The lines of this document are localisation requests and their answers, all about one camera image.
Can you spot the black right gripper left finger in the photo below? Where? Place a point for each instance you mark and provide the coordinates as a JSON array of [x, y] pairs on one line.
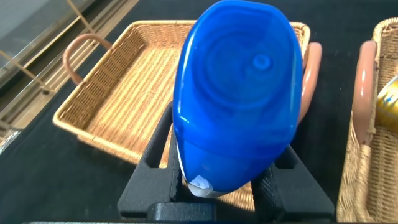
[[152, 183]]

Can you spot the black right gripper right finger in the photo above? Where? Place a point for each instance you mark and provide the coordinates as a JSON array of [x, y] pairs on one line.
[[295, 196]]

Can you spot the white lotion bottle blue cap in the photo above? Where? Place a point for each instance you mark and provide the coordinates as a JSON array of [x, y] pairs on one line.
[[239, 93]]

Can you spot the gold drink can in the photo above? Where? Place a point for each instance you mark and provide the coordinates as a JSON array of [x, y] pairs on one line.
[[388, 105]]

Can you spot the light wooden slatted rack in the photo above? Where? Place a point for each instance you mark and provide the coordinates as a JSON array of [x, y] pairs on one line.
[[26, 72]]

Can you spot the grey metal shelf unit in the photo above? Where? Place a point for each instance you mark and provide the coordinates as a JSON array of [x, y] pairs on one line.
[[31, 25]]

